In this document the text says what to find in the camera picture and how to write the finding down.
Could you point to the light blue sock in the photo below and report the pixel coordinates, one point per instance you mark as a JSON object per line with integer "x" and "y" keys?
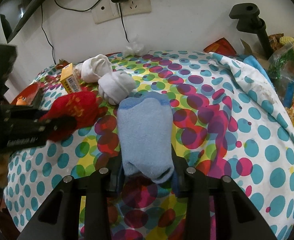
{"x": 144, "y": 130}

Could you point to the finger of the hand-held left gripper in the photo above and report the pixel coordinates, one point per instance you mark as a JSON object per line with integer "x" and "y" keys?
{"x": 62, "y": 124}
{"x": 22, "y": 111}

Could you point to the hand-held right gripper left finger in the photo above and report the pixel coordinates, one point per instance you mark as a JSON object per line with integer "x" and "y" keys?
{"x": 113, "y": 180}

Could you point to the red packet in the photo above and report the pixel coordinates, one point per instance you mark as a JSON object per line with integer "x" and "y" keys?
{"x": 221, "y": 46}

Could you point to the black television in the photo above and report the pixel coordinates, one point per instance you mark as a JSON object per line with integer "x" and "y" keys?
{"x": 14, "y": 12}

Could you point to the red sock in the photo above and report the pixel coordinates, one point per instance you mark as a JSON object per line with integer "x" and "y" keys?
{"x": 74, "y": 105}

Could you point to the blue cloth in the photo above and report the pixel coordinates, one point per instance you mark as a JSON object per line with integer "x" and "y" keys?
{"x": 254, "y": 62}

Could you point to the red round tray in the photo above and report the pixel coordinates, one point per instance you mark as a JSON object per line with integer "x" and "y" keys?
{"x": 31, "y": 91}

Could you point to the knotted white sock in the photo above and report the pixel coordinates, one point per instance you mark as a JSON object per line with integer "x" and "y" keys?
{"x": 115, "y": 87}

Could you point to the polka dot tablecloth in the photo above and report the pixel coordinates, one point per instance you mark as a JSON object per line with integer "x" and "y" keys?
{"x": 236, "y": 130}

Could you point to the patterned snack bag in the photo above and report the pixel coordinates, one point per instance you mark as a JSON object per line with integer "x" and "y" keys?
{"x": 275, "y": 40}

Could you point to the crumpled clear plastic bag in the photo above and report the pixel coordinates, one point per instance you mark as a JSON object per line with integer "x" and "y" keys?
{"x": 134, "y": 46}

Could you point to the black clamp stand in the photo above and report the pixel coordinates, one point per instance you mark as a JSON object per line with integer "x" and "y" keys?
{"x": 244, "y": 12}

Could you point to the orange toy duck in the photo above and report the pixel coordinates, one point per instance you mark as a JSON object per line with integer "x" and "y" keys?
{"x": 21, "y": 101}

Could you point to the cardboard box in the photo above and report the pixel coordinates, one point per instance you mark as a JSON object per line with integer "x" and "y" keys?
{"x": 249, "y": 47}

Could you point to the small yellow box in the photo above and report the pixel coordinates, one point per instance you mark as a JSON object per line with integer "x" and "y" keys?
{"x": 70, "y": 80}

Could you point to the white wall socket plate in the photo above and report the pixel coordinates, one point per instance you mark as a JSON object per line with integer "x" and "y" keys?
{"x": 104, "y": 12}

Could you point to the orange candy wrapper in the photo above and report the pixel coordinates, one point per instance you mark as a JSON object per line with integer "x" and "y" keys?
{"x": 63, "y": 65}

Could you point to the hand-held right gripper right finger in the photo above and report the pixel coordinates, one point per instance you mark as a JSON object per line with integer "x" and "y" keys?
{"x": 179, "y": 180}

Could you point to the yellow knit toy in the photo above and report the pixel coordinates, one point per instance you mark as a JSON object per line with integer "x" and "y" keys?
{"x": 289, "y": 40}

